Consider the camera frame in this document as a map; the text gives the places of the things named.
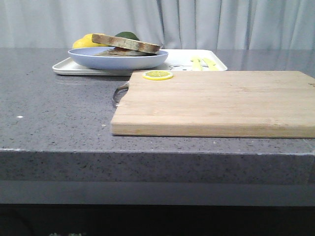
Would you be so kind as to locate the fried egg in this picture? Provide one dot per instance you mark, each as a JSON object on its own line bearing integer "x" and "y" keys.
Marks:
{"x": 139, "y": 53}

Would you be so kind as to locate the bread slice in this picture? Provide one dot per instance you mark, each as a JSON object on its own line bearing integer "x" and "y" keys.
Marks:
{"x": 125, "y": 43}
{"x": 107, "y": 53}

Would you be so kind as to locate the light blue round plate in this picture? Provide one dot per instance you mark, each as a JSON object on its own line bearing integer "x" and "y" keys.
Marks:
{"x": 88, "y": 57}

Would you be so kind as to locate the white bear tray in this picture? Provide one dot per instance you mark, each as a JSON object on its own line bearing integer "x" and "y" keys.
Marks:
{"x": 177, "y": 59}

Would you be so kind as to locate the lemon slice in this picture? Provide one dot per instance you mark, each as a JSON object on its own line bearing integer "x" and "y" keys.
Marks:
{"x": 157, "y": 75}

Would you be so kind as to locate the wooden cutting board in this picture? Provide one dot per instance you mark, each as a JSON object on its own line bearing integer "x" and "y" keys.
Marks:
{"x": 259, "y": 104}

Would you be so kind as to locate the green lime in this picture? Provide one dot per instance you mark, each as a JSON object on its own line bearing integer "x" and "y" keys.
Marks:
{"x": 127, "y": 35}

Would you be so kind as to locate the white curtain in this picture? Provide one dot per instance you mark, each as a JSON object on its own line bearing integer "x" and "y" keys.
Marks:
{"x": 178, "y": 24}

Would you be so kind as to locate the rear yellow lemon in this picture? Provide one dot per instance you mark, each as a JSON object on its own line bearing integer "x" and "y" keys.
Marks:
{"x": 88, "y": 36}

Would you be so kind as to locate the yellow lemon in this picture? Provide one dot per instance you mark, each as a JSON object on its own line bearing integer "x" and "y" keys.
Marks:
{"x": 88, "y": 36}
{"x": 85, "y": 43}

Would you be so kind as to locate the front yellow lemon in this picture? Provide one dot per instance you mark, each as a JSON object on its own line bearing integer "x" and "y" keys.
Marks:
{"x": 85, "y": 43}

